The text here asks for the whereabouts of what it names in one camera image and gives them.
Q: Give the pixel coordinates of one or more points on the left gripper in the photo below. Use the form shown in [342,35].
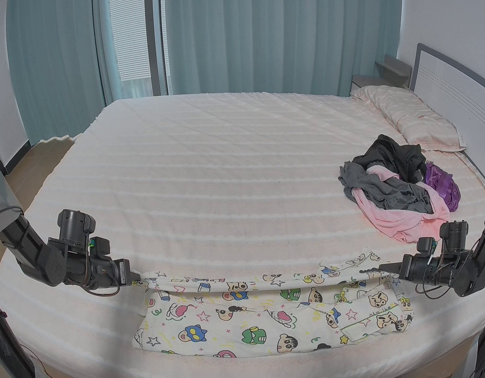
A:
[112,274]

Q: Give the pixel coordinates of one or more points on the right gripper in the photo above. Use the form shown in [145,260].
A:
[416,269]

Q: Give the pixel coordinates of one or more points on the white printed pyjama top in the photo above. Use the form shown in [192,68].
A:
[246,325]

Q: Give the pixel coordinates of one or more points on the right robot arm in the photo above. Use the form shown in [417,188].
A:
[471,270]

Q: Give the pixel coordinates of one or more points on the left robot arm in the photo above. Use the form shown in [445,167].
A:
[37,258]

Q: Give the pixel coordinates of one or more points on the pile of clothes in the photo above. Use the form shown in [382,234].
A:
[396,215]

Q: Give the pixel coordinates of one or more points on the bed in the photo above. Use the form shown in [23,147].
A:
[207,171]

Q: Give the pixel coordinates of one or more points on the pink pillow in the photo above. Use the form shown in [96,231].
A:
[416,120]

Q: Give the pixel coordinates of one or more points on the grey bedside table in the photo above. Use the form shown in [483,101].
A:
[392,69]

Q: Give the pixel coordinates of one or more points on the blue-green curtain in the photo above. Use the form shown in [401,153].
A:
[53,53]
[274,34]

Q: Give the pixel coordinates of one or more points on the window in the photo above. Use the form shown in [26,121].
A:
[134,34]

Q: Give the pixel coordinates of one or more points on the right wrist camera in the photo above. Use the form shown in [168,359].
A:
[425,245]

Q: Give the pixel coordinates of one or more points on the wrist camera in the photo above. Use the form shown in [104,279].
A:
[102,246]
[425,245]

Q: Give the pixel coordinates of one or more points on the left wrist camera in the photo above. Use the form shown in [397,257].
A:
[102,246]

